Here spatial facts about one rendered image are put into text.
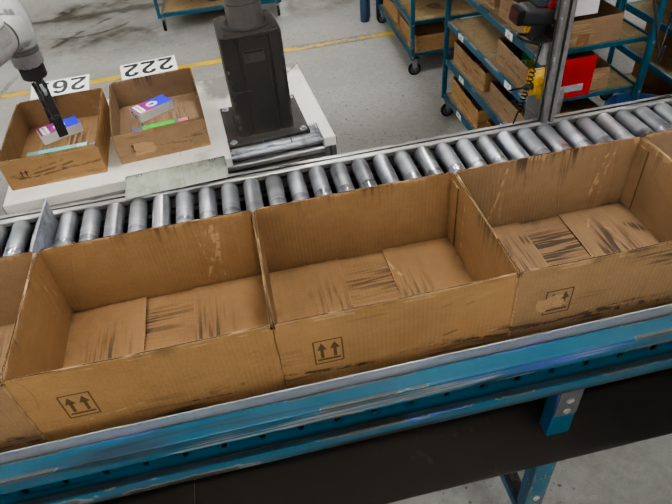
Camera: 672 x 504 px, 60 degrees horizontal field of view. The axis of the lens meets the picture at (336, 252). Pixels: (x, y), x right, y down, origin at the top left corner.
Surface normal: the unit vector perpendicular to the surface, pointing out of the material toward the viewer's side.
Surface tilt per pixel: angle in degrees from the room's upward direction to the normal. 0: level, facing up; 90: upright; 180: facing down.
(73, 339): 0
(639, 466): 0
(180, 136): 91
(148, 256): 89
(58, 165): 91
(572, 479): 0
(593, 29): 91
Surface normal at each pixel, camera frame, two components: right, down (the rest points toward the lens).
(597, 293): 0.20, 0.66
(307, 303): -0.10, -0.73
